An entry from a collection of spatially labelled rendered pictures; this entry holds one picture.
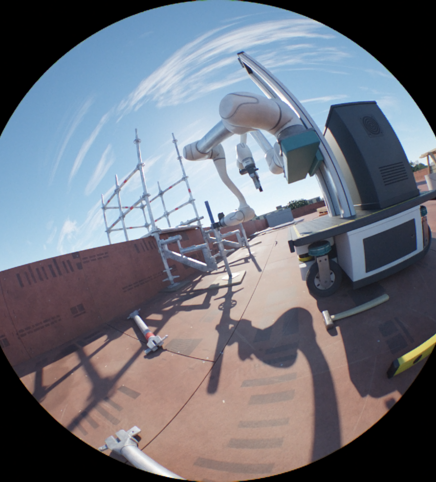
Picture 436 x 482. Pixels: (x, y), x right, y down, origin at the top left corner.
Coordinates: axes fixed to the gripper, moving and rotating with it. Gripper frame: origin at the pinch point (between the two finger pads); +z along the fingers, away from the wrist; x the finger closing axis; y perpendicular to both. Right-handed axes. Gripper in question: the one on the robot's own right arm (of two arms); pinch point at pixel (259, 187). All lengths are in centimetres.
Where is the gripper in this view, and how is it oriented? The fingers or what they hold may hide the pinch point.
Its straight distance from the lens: 108.5
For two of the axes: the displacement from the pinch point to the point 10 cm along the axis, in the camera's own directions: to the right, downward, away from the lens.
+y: 8.4, -2.6, -4.8
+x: 4.5, -1.6, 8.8
